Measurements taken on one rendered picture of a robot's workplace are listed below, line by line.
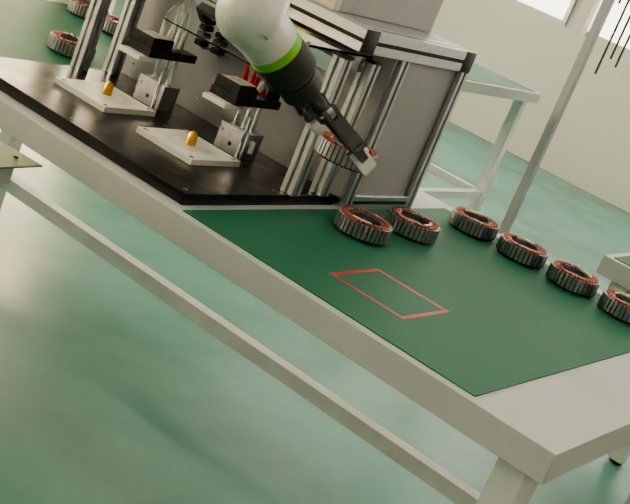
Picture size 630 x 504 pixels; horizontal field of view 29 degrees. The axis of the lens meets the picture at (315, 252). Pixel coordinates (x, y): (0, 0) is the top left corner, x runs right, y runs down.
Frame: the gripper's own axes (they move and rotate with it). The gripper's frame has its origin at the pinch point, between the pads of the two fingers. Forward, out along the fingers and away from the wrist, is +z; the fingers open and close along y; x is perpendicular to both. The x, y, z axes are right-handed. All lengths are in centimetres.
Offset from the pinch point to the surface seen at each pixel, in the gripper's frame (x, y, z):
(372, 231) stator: -4.6, -0.9, 20.1
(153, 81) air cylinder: -11, -59, 2
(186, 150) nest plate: -18.6, -27.9, -3.0
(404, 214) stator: 5.6, -14.1, 36.8
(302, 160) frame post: -4.3, -16.1, 8.6
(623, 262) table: 45, -15, 106
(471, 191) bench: 97, -241, 297
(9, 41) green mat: -26, -94, -8
